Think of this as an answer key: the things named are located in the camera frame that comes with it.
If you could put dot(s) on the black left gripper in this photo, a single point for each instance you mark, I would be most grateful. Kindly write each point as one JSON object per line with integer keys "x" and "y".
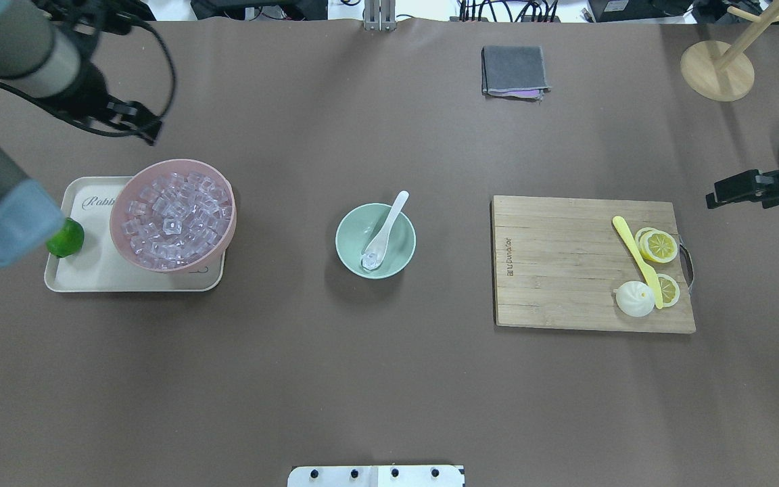
{"x": 90, "y": 90}

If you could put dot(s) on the clear ice cubes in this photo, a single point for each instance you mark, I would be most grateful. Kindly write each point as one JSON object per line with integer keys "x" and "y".
{"x": 175, "y": 220}

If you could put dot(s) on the single clear ice cube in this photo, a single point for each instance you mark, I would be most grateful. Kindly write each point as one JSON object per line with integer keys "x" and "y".
{"x": 371, "y": 261}

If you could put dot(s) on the white ceramic spoon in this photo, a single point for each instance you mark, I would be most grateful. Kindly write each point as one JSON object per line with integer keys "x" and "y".
{"x": 380, "y": 242}

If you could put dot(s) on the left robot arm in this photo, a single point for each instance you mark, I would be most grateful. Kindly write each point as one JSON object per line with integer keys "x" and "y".
{"x": 48, "y": 76}

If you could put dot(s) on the pink bowl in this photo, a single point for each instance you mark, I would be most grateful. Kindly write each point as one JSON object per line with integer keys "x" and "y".
{"x": 163, "y": 168}

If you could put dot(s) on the mint green bowl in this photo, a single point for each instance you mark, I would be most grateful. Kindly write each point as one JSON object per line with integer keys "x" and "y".
{"x": 356, "y": 230}

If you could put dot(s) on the wooden mug tree stand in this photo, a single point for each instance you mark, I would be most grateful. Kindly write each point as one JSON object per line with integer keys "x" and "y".
{"x": 721, "y": 71}

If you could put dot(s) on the front lemon slice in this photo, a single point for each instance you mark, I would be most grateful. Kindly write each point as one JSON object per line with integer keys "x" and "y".
{"x": 656, "y": 245}

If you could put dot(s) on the lemon slice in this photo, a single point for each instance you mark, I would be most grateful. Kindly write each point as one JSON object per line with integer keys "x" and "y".
{"x": 656, "y": 245}
{"x": 670, "y": 290}

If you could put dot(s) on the green lime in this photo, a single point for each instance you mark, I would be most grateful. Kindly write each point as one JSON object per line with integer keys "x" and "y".
{"x": 67, "y": 241}

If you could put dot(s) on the back lemon slice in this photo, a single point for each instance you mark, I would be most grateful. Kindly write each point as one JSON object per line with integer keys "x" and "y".
{"x": 670, "y": 290}

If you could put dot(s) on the yellow plastic knife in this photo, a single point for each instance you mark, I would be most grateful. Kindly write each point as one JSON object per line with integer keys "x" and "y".
{"x": 647, "y": 271}

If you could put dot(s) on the cream plastic tray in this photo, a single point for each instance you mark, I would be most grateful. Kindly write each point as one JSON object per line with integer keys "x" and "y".
{"x": 98, "y": 267}

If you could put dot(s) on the white steamed bun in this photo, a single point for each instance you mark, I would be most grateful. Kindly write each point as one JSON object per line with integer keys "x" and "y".
{"x": 635, "y": 298}

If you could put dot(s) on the bamboo cutting board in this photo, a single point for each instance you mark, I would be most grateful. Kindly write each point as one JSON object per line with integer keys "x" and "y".
{"x": 558, "y": 262}

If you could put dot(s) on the grey folded cloth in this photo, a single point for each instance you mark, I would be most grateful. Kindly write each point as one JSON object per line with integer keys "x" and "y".
{"x": 514, "y": 72}

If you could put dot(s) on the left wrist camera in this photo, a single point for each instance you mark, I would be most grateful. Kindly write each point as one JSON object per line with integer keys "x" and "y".
{"x": 116, "y": 17}

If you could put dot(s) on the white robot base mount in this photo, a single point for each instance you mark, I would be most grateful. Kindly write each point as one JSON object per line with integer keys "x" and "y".
{"x": 429, "y": 474}

